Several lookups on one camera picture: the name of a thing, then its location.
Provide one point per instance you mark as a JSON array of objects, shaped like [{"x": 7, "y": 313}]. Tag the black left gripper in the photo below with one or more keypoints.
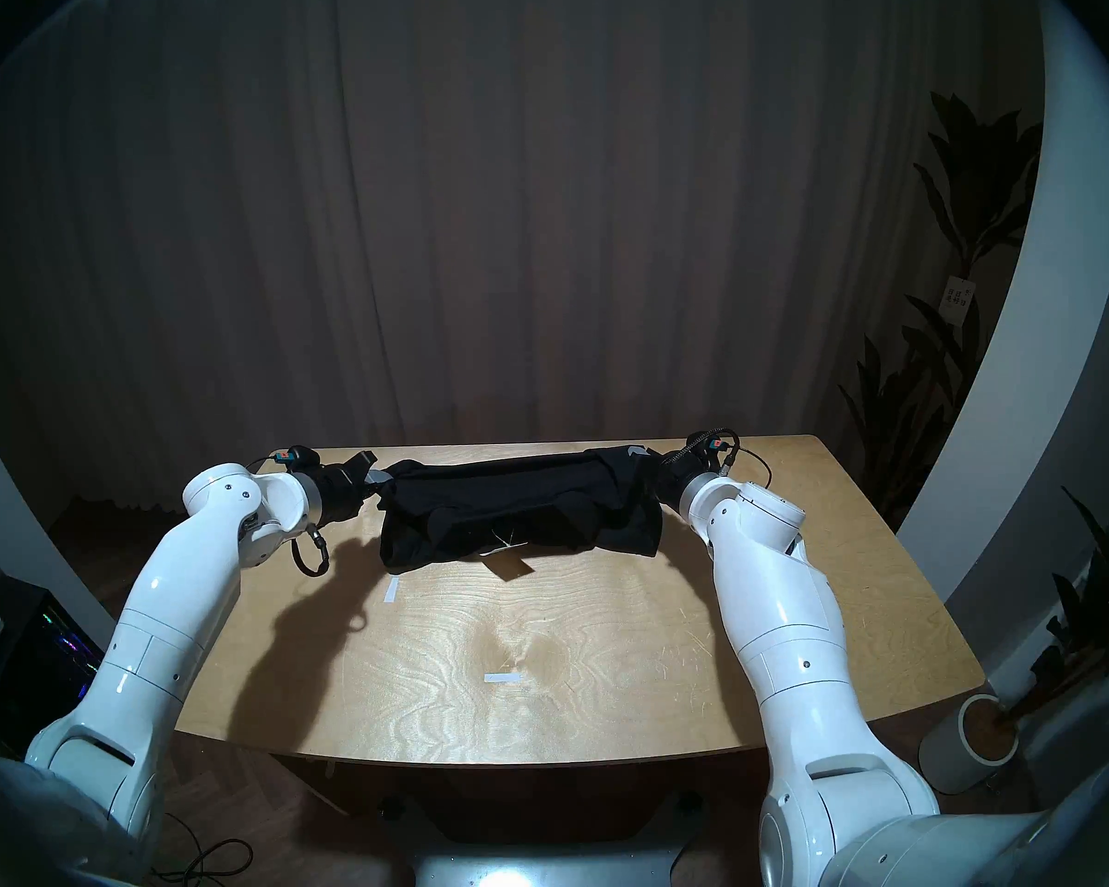
[{"x": 344, "y": 492}]

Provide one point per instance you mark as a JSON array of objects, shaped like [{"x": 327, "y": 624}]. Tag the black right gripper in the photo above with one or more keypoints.
[{"x": 676, "y": 479}]

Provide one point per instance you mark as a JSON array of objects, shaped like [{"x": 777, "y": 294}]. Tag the black t-shirt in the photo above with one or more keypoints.
[{"x": 517, "y": 502}]

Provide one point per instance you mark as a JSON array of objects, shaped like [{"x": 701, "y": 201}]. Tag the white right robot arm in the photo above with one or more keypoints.
[{"x": 795, "y": 663}]

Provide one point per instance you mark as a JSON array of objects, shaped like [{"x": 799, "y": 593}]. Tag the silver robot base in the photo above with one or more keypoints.
[{"x": 536, "y": 862}]

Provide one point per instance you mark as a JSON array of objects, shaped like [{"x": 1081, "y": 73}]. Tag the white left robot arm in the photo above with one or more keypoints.
[{"x": 166, "y": 617}]

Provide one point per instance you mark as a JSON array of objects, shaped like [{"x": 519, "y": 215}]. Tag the white tape strip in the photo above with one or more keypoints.
[
  {"x": 393, "y": 590},
  {"x": 503, "y": 678}
]

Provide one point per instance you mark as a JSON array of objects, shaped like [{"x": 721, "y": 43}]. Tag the white paper hang tag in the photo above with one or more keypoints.
[{"x": 510, "y": 566}]

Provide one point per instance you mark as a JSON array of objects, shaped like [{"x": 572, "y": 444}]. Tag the light wooden table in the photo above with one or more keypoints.
[{"x": 610, "y": 654}]

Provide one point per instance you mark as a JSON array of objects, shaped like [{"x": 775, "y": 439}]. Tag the brown pleated curtain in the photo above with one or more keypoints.
[{"x": 517, "y": 201}]

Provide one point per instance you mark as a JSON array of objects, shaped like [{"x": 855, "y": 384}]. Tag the white paper plant label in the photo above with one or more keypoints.
[{"x": 958, "y": 301}]

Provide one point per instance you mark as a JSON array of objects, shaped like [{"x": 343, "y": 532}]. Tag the black computer tower with lights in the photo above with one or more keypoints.
[{"x": 28, "y": 673}]

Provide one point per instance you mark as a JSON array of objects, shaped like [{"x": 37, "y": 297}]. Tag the tall dark leafy plant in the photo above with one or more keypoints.
[{"x": 975, "y": 183}]

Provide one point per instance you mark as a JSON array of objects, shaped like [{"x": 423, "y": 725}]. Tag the white cylindrical plant pot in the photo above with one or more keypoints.
[{"x": 956, "y": 747}]

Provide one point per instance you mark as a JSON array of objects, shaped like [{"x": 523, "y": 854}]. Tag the small dark potted plant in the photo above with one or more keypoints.
[{"x": 1095, "y": 608}]

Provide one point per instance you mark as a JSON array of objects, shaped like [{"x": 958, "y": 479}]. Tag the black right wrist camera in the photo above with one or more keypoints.
[{"x": 710, "y": 451}]

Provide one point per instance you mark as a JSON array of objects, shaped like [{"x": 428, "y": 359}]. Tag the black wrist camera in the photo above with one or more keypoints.
[
  {"x": 710, "y": 451},
  {"x": 296, "y": 456}
]

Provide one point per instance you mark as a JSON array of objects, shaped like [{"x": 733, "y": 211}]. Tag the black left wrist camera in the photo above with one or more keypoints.
[{"x": 296, "y": 456}]

